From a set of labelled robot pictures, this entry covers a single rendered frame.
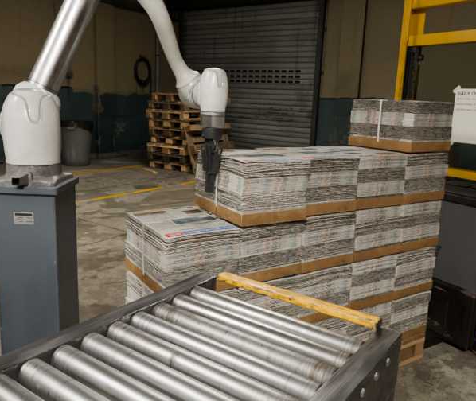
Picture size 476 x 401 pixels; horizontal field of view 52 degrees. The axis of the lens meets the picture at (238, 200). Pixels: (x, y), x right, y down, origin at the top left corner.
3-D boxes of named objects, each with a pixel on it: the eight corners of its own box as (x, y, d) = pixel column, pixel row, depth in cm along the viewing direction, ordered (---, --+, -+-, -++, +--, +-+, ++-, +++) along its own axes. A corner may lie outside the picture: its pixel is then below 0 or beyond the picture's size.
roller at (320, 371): (158, 296, 114) (144, 313, 111) (344, 364, 88) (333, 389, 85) (165, 309, 117) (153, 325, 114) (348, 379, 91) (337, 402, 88)
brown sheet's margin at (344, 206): (248, 197, 217) (248, 188, 217) (299, 192, 232) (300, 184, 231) (300, 216, 186) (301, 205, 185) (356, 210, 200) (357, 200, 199)
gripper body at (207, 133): (227, 129, 176) (225, 154, 178) (215, 127, 183) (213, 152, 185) (208, 128, 172) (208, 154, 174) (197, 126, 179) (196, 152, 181)
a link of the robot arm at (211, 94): (232, 113, 174) (216, 111, 185) (235, 68, 171) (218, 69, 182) (205, 111, 169) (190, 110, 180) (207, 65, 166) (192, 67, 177)
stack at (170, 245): (124, 404, 203) (122, 211, 185) (329, 338, 266) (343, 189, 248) (163, 463, 171) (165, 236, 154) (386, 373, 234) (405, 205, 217)
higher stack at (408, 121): (329, 339, 265) (349, 98, 238) (367, 326, 281) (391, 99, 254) (384, 373, 234) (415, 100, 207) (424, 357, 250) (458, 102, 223)
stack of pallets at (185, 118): (189, 161, 960) (191, 93, 932) (230, 165, 912) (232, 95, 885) (143, 167, 848) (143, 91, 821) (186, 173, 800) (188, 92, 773)
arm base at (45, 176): (-18, 187, 135) (-18, 167, 134) (17, 174, 157) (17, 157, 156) (48, 189, 136) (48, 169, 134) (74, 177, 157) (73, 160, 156)
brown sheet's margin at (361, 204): (298, 192, 233) (299, 184, 232) (344, 188, 247) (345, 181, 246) (355, 209, 201) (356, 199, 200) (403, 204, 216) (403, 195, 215)
